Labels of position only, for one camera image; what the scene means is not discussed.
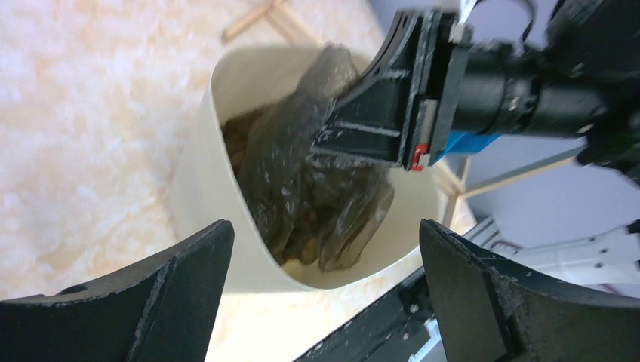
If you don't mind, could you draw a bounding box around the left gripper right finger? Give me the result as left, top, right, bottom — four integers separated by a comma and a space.
419, 219, 639, 361

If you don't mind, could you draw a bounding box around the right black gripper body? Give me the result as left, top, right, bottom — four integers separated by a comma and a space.
402, 11, 472, 170

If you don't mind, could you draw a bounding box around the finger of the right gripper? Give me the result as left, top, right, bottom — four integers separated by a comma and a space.
312, 82, 412, 167
345, 8, 443, 100

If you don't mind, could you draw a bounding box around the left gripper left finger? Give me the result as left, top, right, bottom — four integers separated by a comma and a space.
1, 220, 234, 361

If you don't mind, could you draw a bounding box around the dark translucent trash bag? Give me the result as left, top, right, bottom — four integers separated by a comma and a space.
221, 45, 395, 272

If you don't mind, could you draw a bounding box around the cream plastic trash bin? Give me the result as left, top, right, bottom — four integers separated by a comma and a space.
169, 44, 444, 293

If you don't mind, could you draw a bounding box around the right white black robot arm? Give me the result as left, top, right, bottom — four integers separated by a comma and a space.
312, 1, 639, 185

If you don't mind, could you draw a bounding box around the blue t-shirt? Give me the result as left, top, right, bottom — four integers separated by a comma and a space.
435, 131, 500, 162

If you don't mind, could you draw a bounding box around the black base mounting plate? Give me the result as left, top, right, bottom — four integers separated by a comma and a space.
297, 267, 446, 362

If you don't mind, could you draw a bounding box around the wooden clothes rack stand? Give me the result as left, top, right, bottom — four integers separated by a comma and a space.
237, 8, 604, 227

